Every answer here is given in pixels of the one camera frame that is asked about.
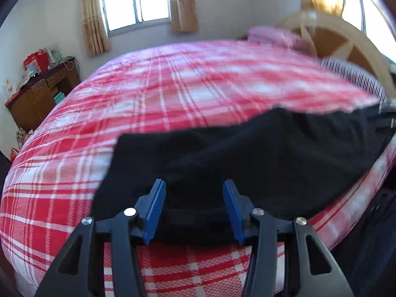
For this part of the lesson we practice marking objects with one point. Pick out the person's dark clothing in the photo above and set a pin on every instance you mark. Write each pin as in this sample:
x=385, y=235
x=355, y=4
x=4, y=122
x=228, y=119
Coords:
x=365, y=238

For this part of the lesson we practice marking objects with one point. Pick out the white bag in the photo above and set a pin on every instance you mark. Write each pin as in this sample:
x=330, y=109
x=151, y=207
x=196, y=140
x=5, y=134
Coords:
x=54, y=55

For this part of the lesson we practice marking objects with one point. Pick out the brown wooden desk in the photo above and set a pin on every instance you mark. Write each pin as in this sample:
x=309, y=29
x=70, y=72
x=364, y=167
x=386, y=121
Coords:
x=34, y=96

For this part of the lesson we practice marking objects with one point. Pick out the black pants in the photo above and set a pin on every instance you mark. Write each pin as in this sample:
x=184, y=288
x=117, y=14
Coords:
x=247, y=145

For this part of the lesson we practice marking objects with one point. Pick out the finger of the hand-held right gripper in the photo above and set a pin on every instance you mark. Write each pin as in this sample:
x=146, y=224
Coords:
x=387, y=111

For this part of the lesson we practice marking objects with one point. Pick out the pink folded blanket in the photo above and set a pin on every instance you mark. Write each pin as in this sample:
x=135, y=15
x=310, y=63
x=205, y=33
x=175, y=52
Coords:
x=272, y=35

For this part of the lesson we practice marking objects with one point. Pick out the large side window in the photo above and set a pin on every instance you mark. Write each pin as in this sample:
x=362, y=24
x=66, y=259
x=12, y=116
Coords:
x=374, y=15

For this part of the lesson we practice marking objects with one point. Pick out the red paper bag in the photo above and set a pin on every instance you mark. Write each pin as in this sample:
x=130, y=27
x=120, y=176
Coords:
x=35, y=60

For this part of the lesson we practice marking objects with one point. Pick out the beige curtain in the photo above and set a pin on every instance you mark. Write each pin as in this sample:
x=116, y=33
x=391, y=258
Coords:
x=92, y=15
x=184, y=6

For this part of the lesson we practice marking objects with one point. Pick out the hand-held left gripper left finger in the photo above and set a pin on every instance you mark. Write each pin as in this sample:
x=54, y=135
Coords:
x=154, y=207

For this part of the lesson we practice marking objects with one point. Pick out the cream wooden headboard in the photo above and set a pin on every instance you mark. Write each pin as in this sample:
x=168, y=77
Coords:
x=337, y=40

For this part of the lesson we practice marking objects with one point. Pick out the teal box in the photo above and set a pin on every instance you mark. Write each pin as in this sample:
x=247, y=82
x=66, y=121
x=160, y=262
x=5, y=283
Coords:
x=59, y=98

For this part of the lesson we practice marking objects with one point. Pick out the striped pillow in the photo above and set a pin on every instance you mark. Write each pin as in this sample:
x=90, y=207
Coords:
x=355, y=74

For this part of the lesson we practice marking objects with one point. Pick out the red plaid bed sheet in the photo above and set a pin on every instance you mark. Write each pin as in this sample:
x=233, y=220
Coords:
x=154, y=99

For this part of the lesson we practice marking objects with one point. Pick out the window with metal frame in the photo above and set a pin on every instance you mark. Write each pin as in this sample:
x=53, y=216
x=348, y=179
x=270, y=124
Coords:
x=123, y=0

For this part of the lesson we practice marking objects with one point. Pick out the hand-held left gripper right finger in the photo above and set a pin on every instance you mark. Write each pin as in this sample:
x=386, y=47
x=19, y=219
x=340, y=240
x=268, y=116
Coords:
x=232, y=210

